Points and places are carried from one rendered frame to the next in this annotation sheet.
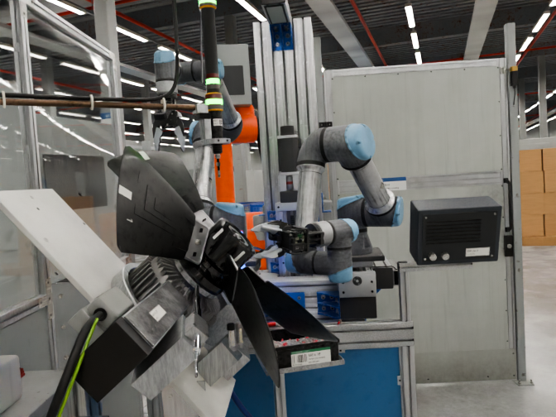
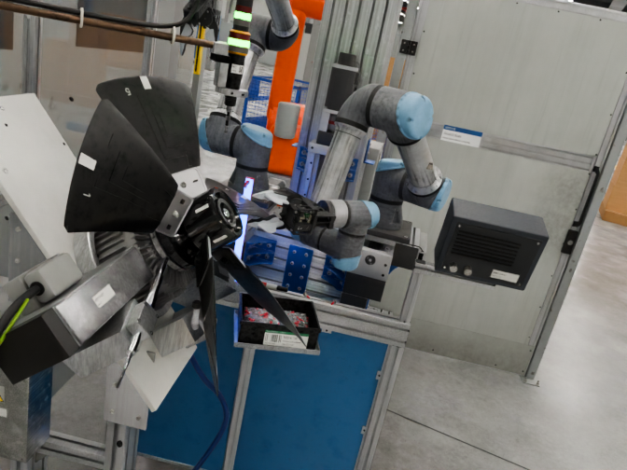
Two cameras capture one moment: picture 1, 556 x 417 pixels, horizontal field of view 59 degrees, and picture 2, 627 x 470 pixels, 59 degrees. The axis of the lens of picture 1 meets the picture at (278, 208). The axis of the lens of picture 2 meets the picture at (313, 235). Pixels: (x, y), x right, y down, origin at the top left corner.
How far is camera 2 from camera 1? 0.27 m
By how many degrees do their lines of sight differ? 16
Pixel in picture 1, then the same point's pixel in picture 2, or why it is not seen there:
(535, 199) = not seen: outside the picture
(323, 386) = (299, 359)
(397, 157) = (480, 107)
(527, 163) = not seen: outside the picture
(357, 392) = (332, 374)
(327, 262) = (333, 244)
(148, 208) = (115, 180)
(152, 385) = (84, 366)
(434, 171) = (518, 135)
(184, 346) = (122, 340)
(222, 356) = (179, 332)
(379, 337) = (370, 329)
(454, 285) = not seen: hidden behind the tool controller
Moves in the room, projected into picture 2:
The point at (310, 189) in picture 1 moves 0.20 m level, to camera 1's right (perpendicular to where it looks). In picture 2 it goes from (341, 155) to (412, 171)
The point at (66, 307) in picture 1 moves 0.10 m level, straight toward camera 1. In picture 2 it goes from (22, 241) to (16, 262)
